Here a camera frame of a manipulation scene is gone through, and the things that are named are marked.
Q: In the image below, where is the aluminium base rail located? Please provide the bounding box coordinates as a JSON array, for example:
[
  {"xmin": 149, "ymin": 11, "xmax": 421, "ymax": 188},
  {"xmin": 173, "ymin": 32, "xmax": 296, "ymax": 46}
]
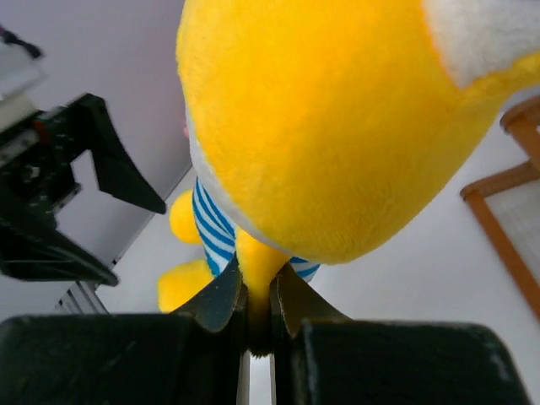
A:
[{"xmin": 53, "ymin": 281, "xmax": 109, "ymax": 315}]

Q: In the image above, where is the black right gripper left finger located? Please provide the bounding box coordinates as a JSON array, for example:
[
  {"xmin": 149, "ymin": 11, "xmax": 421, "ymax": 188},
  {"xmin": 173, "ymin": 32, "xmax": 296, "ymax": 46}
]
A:
[{"xmin": 1, "ymin": 260, "xmax": 247, "ymax": 404}]

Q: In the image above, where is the brown wooden shelf rack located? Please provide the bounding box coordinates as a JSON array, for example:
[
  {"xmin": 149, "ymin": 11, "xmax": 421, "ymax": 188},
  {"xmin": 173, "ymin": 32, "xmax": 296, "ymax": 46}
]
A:
[{"xmin": 461, "ymin": 95, "xmax": 539, "ymax": 316}]

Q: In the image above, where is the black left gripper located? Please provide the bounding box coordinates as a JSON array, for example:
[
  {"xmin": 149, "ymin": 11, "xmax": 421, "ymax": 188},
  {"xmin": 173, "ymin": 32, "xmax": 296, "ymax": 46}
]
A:
[{"xmin": 1, "ymin": 94, "xmax": 166, "ymax": 286}]

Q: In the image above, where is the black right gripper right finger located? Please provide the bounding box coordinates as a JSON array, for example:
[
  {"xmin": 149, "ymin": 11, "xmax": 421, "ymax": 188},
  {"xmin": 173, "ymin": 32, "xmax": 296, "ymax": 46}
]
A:
[{"xmin": 270, "ymin": 267, "xmax": 530, "ymax": 404}]

